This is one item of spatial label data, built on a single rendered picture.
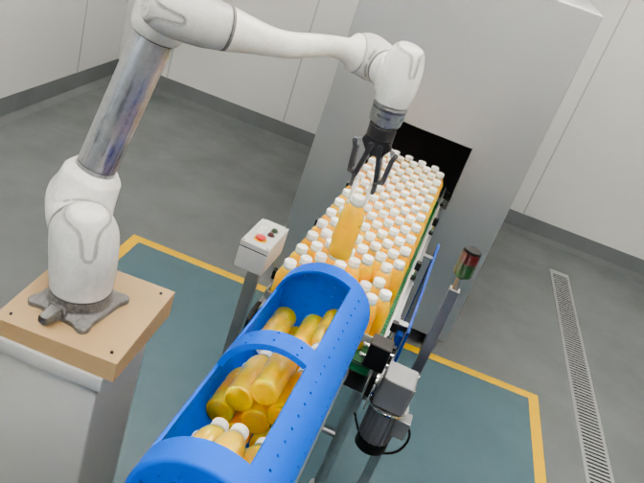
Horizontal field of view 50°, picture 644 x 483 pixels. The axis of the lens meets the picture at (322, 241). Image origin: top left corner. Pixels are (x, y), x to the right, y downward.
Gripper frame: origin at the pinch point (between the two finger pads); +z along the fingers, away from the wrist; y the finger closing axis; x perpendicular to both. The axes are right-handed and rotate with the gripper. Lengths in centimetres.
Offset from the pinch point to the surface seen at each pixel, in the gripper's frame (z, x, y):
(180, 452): 18, -91, 1
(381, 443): 87, 7, 34
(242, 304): 65, 14, -29
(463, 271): 30, 36, 35
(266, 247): 36.3, 9.3, -24.7
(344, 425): 111, 31, 18
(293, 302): 38.6, -8.1, -6.9
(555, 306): 167, 298, 112
